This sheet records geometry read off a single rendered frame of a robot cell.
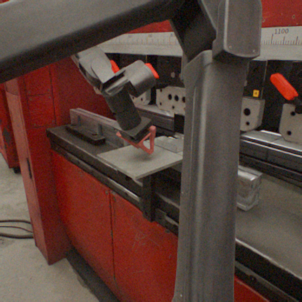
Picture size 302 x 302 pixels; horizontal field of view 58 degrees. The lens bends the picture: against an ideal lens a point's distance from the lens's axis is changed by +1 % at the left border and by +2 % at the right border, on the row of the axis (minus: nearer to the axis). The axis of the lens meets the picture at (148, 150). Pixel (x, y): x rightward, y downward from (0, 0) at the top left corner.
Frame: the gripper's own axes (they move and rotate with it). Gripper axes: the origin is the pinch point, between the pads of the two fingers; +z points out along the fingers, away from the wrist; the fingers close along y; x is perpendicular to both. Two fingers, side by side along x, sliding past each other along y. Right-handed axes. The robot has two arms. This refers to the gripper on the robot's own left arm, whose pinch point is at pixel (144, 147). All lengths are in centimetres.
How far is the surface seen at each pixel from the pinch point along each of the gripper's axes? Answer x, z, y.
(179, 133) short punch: -15.3, 8.7, 3.6
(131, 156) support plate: 3.5, 1.2, 2.8
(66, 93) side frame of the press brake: -14, 7, 86
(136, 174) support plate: 8.7, -1.9, -7.6
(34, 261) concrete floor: 62, 85, 95
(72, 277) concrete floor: 50, 91, 67
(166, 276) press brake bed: 17.9, 40.4, -7.0
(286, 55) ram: -25.1, -14.4, -27.1
